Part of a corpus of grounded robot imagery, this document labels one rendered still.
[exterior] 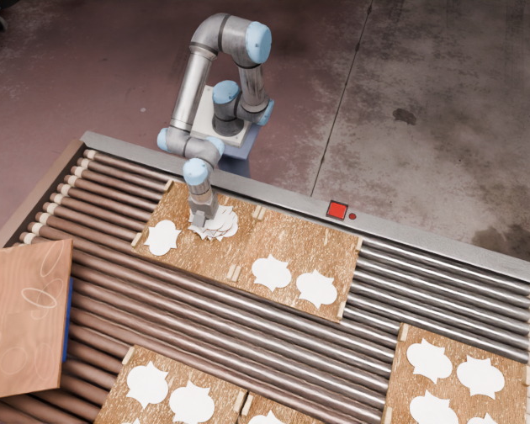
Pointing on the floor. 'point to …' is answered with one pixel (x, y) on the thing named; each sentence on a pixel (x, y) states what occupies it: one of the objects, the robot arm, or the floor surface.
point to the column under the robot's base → (240, 165)
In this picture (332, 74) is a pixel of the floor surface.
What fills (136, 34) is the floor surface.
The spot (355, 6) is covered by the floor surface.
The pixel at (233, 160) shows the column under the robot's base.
